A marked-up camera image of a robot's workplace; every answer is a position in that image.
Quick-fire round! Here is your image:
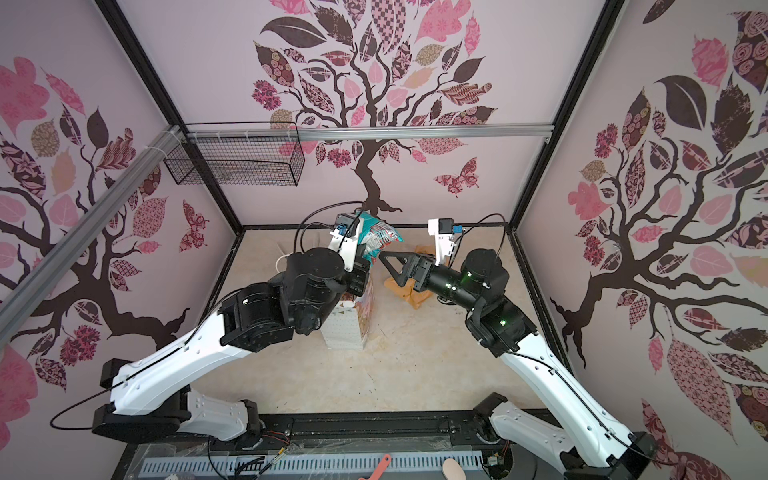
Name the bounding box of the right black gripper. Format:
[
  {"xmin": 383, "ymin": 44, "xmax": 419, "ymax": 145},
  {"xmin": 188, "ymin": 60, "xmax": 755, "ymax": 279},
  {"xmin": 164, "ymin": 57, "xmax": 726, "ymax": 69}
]
[{"xmin": 382, "ymin": 249, "xmax": 484, "ymax": 318}]

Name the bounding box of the orange-brown snack bag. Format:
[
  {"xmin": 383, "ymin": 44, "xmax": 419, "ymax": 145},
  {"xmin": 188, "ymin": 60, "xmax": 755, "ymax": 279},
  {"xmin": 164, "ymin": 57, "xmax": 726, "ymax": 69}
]
[{"xmin": 384, "ymin": 245, "xmax": 435, "ymax": 310}]

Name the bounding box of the teal pink snack packet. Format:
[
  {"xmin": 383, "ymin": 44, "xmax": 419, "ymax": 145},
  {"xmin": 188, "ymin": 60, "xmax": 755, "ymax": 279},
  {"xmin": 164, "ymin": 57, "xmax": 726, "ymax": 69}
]
[{"xmin": 357, "ymin": 212, "xmax": 403, "ymax": 263}]

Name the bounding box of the white patterned paper gift bag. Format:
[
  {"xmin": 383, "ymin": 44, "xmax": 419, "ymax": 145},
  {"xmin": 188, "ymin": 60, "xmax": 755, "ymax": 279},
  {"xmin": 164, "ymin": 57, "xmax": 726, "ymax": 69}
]
[{"xmin": 321, "ymin": 280, "xmax": 374, "ymax": 351}]

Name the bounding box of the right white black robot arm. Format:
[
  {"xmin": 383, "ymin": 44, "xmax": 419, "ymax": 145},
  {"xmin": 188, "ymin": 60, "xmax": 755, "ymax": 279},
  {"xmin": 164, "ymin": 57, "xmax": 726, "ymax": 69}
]
[{"xmin": 380, "ymin": 249, "xmax": 656, "ymax": 479}]

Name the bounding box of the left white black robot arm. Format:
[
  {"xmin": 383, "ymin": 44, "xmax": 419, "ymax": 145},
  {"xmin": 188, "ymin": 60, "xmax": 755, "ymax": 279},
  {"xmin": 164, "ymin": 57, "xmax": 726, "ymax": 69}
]
[{"xmin": 91, "ymin": 248, "xmax": 371, "ymax": 444}]

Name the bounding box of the beige oval object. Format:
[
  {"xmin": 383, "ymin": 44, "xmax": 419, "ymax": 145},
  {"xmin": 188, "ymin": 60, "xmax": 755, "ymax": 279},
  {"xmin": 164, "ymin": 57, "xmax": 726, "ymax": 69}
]
[{"xmin": 442, "ymin": 458, "xmax": 467, "ymax": 480}]

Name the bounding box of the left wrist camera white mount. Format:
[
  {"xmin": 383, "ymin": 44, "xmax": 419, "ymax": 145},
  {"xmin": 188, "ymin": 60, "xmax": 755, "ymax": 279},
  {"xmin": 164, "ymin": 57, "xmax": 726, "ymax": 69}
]
[{"xmin": 328, "ymin": 213, "xmax": 363, "ymax": 272}]

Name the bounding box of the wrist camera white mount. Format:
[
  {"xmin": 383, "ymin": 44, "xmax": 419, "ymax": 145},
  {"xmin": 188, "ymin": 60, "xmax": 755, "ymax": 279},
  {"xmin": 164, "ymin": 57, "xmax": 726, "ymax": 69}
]
[
  {"xmin": 328, "ymin": 213, "xmax": 363, "ymax": 272},
  {"xmin": 427, "ymin": 217, "xmax": 463, "ymax": 266}
]

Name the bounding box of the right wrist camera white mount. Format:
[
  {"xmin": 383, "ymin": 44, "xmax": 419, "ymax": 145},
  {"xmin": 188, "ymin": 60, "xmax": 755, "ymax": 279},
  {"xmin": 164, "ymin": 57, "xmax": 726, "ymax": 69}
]
[{"xmin": 427, "ymin": 217, "xmax": 463, "ymax": 266}]

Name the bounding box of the horizontal aluminium rail back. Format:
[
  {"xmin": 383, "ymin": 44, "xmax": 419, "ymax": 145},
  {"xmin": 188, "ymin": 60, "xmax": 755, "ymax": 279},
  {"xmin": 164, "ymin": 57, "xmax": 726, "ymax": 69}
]
[{"xmin": 186, "ymin": 123, "xmax": 554, "ymax": 141}]

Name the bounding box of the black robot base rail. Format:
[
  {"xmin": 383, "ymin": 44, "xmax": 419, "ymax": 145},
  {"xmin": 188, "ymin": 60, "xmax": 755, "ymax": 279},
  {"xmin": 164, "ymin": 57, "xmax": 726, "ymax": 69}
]
[{"xmin": 112, "ymin": 410, "xmax": 561, "ymax": 479}]

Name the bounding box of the black wire mesh basket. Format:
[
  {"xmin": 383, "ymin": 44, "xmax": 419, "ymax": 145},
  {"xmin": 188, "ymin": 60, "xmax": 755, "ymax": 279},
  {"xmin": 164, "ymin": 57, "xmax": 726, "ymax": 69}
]
[{"xmin": 164, "ymin": 120, "xmax": 305, "ymax": 187}]

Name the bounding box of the pink plastic tool handle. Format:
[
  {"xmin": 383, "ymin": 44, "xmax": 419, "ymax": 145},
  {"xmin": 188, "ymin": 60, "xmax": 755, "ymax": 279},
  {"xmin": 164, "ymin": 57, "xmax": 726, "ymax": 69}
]
[{"xmin": 359, "ymin": 454, "xmax": 392, "ymax": 480}]

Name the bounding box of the grey slotted cable duct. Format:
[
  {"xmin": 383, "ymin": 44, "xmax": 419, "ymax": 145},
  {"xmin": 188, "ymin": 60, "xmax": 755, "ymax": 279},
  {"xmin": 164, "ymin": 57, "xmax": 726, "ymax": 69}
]
[{"xmin": 136, "ymin": 451, "xmax": 483, "ymax": 479}]

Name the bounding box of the diagonal aluminium rail left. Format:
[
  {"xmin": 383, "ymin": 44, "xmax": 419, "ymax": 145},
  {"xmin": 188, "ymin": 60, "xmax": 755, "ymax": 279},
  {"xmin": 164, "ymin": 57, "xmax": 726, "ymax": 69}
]
[{"xmin": 1, "ymin": 125, "xmax": 183, "ymax": 345}]

